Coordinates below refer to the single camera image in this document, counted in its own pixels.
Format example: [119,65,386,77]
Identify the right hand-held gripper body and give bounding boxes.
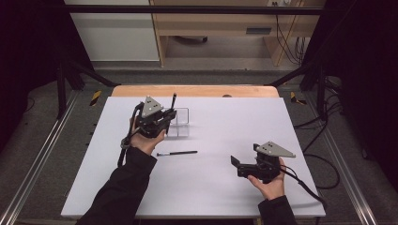
[237,141,297,185]

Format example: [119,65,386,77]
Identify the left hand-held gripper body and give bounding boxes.
[134,96,167,139]

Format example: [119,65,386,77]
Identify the clear plastic organizer box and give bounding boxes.
[164,107,191,139]

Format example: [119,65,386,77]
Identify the long thin black brush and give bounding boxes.
[165,92,178,136]

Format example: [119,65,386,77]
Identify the black pen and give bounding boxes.
[156,150,199,158]

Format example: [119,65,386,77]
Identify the person's right hand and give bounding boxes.
[247,157,286,202]

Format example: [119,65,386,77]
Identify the person's left hand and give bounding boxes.
[129,116,167,157]

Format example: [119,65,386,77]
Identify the wooden table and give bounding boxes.
[111,84,280,98]

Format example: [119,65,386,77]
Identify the white table board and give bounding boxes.
[60,96,327,218]

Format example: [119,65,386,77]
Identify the yellow black tape strip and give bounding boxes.
[89,90,103,107]
[289,91,308,106]

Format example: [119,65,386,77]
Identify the white cabinet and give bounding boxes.
[62,0,161,63]

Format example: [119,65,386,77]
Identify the wooden desk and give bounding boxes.
[149,0,327,68]

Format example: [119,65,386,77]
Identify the black curtain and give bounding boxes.
[0,0,92,151]
[304,0,398,191]

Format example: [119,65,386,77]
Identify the white power strip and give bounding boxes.
[267,0,294,8]

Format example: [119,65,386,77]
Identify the right hand-held gripper cable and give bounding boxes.
[280,165,328,210]

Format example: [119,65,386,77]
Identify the hand-held gripper cable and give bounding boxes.
[116,102,145,168]
[280,165,328,210]

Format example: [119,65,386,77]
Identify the left hand-held gripper cable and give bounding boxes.
[116,102,145,168]

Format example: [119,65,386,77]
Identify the black floor cable bundle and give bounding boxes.
[294,74,344,144]

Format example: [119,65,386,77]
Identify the looped black floor cable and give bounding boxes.
[303,153,341,190]

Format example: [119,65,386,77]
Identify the black metal frame stand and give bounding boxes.
[55,59,121,120]
[267,60,328,121]

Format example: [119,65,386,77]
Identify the aluminium floor rail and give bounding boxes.
[0,90,81,225]
[304,92,379,225]

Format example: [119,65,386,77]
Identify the black horizontal frame bar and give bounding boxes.
[60,4,325,16]

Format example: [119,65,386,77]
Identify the hanging black desk cables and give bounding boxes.
[271,1,309,66]

